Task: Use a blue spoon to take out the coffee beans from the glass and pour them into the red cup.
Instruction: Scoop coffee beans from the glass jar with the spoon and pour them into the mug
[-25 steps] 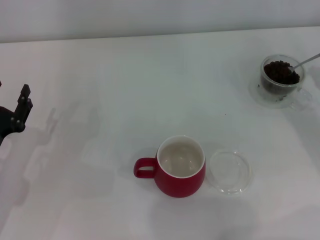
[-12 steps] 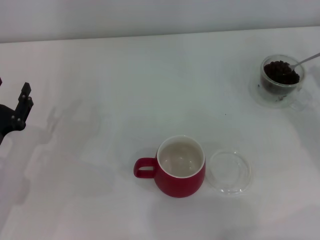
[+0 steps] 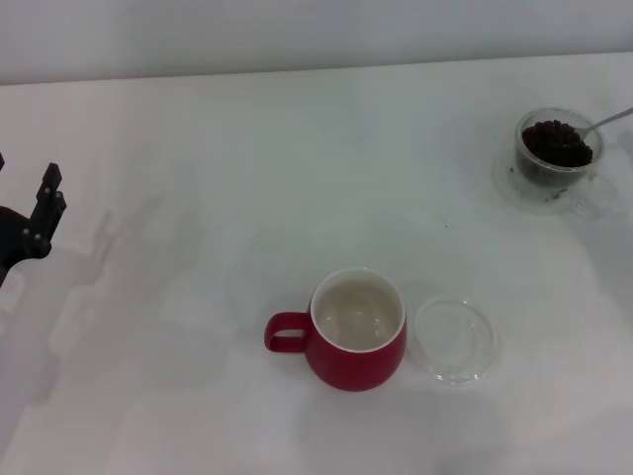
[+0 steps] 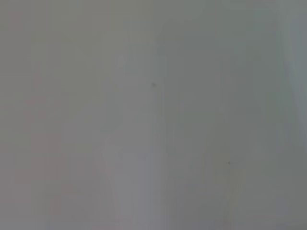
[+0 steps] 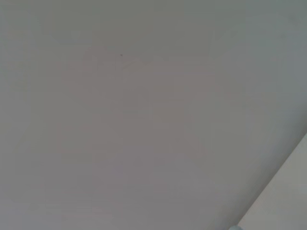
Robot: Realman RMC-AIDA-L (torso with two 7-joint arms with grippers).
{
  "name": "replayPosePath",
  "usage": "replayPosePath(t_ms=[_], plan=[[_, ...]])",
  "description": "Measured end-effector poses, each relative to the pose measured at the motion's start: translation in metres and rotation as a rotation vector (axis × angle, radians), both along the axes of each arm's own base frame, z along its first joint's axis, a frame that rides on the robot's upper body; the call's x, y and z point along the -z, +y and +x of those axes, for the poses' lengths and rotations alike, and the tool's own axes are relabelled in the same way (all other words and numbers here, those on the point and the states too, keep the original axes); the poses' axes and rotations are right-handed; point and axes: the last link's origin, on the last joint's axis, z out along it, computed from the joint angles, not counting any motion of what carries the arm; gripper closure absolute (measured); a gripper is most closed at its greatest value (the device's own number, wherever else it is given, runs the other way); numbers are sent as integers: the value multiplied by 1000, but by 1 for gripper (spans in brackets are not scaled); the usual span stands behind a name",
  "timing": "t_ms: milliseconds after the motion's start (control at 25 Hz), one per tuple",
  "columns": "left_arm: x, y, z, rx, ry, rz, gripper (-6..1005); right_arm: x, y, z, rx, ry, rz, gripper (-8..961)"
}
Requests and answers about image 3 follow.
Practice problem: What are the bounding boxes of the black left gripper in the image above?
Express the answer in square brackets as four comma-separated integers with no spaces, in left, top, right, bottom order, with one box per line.
[0,151,67,291]

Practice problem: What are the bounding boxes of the red ceramic mug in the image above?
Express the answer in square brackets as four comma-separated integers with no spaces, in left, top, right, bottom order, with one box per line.
[263,267,408,393]

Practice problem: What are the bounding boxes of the blue handled metal spoon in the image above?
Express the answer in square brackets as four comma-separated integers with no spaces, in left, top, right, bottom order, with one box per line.
[561,107,633,148]

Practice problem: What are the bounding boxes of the coffee beans heap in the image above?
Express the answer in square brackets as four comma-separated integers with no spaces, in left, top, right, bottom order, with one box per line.
[521,120,594,168]

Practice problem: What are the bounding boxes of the small clear glass dish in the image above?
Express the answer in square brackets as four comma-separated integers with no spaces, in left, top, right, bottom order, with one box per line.
[406,295,498,388]

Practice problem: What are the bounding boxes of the clear glass saucer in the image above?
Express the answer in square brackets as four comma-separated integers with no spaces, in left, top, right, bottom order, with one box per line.
[491,146,608,217]

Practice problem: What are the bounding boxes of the glass cup with handle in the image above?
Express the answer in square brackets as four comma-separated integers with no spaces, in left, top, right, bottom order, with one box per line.
[513,107,618,220]

